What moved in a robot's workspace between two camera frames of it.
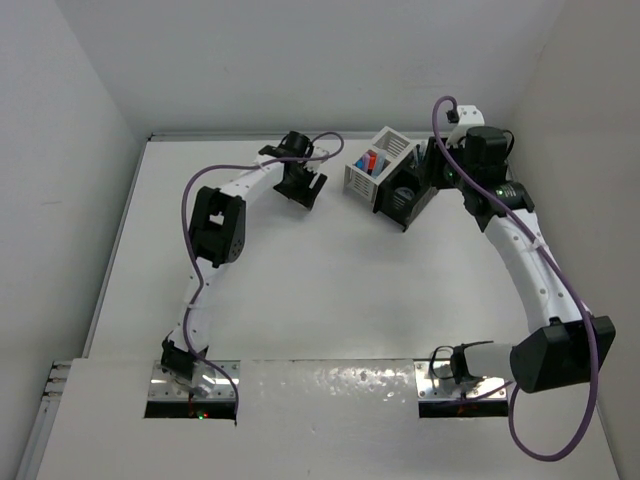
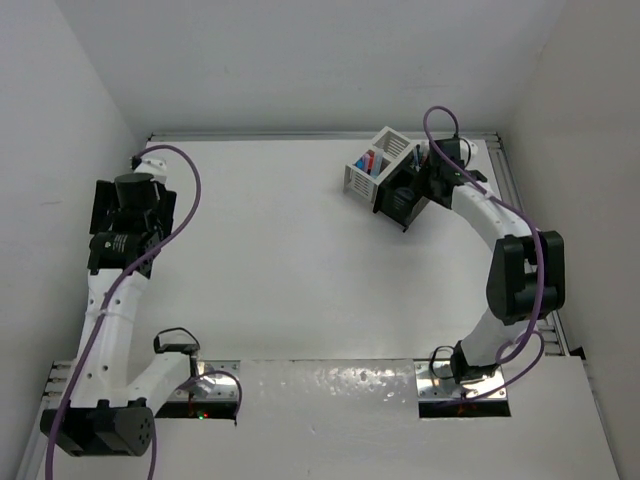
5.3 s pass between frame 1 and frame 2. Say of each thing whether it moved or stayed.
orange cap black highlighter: stayed
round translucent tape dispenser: stayed
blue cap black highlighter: stayed
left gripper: moved
